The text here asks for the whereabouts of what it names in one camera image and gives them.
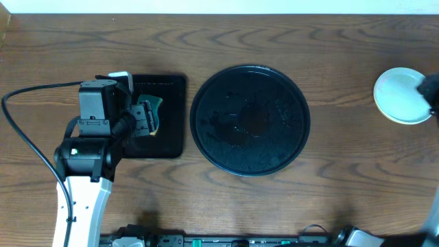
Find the green yellow sponge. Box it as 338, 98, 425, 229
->
137, 94, 163, 136

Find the light green plate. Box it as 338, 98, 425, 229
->
373, 67, 431, 125

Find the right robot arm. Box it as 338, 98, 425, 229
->
416, 73, 438, 238

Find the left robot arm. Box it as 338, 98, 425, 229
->
53, 71, 161, 246

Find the black rectangular sponge tray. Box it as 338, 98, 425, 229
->
124, 74, 187, 158

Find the round black tray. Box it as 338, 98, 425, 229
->
189, 64, 311, 176

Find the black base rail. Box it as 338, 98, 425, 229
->
98, 224, 438, 247

